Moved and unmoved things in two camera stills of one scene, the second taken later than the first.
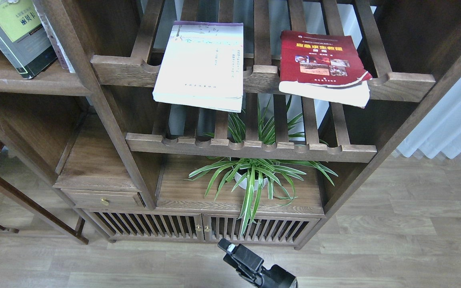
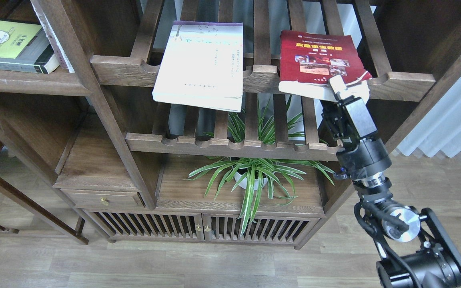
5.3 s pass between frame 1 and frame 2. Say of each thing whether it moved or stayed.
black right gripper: moved
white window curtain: stayed
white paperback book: stayed
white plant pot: stayed
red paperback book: stayed
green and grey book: moved
